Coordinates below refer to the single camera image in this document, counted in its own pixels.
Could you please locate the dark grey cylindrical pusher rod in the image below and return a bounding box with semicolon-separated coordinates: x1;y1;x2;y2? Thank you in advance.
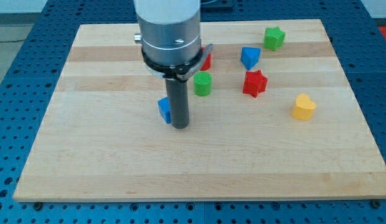
165;80;189;129

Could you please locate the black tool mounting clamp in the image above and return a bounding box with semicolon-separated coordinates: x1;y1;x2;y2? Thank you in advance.
141;44;213;83

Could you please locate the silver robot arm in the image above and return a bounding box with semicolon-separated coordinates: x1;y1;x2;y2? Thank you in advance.
133;0;213;129

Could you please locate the red block behind arm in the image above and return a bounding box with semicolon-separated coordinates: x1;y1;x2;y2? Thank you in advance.
200;47;212;71

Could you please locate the wooden board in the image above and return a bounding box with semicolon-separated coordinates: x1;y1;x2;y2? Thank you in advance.
13;19;386;202

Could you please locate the blue cube block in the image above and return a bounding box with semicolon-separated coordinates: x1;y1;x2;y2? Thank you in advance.
158;97;171;124

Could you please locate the green cylinder block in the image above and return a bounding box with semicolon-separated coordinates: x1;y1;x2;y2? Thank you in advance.
193;71;212;96

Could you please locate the blue triangular block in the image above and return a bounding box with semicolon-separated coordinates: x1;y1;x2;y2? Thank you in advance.
240;47;261;70

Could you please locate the red star block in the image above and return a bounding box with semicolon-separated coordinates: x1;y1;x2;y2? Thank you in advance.
242;70;268;98

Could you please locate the green star block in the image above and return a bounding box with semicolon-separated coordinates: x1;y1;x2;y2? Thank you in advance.
263;27;286;51

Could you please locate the yellow heart block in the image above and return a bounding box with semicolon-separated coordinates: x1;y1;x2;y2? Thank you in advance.
291;93;317;121

